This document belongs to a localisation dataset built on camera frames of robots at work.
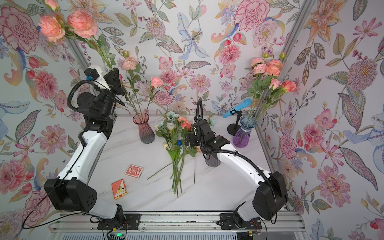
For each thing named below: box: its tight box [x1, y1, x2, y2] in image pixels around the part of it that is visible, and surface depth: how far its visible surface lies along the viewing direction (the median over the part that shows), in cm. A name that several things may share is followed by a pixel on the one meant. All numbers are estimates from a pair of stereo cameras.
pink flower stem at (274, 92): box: [258, 78, 282, 115], surface depth 79 cm
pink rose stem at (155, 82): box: [145, 76, 164, 114], surface depth 80 cm
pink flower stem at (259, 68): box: [247, 57, 267, 121], surface depth 84 cm
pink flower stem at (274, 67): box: [264, 52, 287, 79], surface depth 78 cm
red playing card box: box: [124, 164, 144, 179], surface depth 92 cm
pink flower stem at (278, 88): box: [263, 78, 297, 112], surface depth 79 cm
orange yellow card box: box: [111, 178, 128, 200], surface depth 85 cm
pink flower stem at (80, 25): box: [38, 11, 114, 71], surface depth 43 cm
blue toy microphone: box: [222, 98, 253, 119], surface depth 100 cm
